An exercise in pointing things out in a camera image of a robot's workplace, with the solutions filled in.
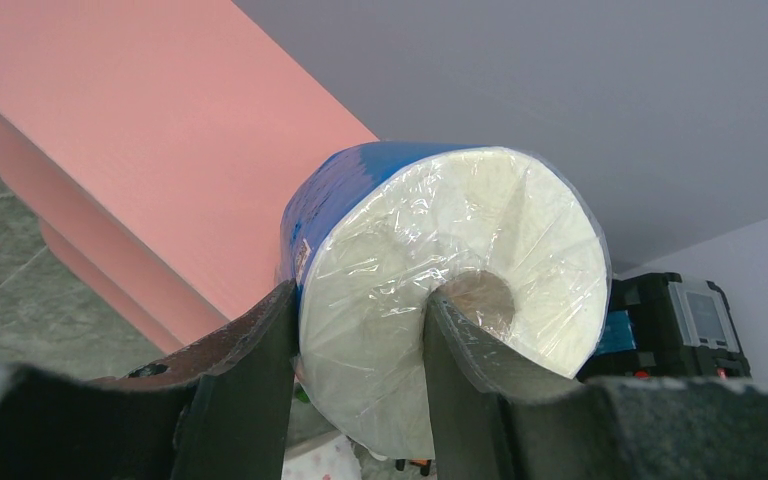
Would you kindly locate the orange black pliers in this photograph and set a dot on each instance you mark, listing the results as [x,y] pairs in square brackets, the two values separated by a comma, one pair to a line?
[424,467]

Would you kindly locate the pink three-tier shelf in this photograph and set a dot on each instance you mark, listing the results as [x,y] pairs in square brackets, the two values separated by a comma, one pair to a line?
[158,142]

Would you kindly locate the black tool box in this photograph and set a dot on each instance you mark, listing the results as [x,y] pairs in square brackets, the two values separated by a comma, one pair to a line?
[667,325]

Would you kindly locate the floral paper roll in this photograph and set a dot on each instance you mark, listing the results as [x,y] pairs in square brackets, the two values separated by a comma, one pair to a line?
[327,457]

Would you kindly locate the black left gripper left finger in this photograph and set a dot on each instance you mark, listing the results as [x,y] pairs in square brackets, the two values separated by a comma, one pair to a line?
[216,409]

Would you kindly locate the blue paper roll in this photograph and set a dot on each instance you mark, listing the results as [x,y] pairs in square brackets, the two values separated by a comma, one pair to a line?
[379,226]

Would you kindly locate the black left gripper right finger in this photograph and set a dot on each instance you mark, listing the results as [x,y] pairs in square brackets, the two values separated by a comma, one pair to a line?
[497,415]

